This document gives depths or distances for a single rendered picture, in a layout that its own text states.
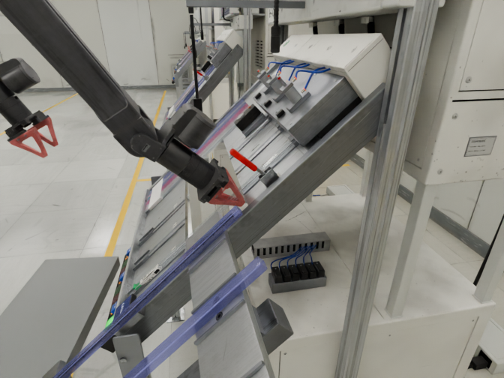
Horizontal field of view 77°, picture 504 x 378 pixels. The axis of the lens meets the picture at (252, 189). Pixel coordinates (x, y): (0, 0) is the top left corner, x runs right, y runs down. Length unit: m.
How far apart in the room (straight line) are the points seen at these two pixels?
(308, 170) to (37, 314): 0.82
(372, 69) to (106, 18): 9.06
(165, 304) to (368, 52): 0.60
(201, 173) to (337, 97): 0.29
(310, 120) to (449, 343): 0.79
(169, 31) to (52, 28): 8.80
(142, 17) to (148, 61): 1.02
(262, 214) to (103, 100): 0.33
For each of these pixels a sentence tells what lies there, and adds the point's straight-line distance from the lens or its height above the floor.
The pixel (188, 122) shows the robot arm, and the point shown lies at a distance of 0.60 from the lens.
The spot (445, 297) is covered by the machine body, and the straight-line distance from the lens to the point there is 1.08.
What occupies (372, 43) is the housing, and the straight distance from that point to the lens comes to 0.61.
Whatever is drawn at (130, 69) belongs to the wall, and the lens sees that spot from 9.46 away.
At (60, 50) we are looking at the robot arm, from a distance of 0.55.
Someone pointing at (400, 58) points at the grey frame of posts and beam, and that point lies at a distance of 0.58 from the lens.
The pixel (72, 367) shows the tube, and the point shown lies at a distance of 0.59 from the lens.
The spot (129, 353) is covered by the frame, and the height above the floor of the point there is 0.71.
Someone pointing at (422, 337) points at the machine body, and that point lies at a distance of 1.06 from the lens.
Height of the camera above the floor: 1.27
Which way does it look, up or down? 26 degrees down
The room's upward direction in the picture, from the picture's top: straight up
